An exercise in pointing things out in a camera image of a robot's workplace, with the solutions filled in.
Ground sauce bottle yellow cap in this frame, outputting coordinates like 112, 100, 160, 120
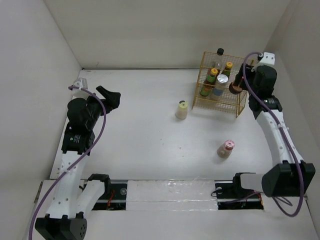
222, 61, 233, 78
199, 68, 218, 97

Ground pink-lid spice jar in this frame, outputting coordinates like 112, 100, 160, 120
217, 140, 235, 159

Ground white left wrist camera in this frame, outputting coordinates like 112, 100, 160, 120
71, 77, 89, 99

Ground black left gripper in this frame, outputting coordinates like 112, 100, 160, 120
82, 86, 120, 129

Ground dark sauce jar red lid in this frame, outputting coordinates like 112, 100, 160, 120
228, 80, 243, 95

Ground blue label silver-lid shaker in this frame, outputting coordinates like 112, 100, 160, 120
212, 74, 229, 97

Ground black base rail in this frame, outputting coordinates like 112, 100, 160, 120
93, 180, 263, 212

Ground beige yellow-cap spice jar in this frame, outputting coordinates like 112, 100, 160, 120
175, 100, 188, 120

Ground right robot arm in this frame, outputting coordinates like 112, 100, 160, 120
229, 64, 316, 197

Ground yellow wire rack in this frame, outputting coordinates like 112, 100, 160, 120
192, 49, 247, 117

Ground clear bottle black cap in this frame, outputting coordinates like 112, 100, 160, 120
210, 48, 224, 74

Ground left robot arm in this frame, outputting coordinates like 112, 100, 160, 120
28, 85, 121, 240

